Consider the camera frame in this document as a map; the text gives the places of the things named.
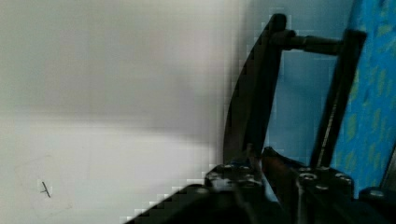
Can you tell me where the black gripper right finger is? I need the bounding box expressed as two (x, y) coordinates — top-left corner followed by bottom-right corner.
(262, 147), (354, 224)

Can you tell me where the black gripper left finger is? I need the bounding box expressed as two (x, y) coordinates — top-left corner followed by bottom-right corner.
(205, 144), (280, 224)

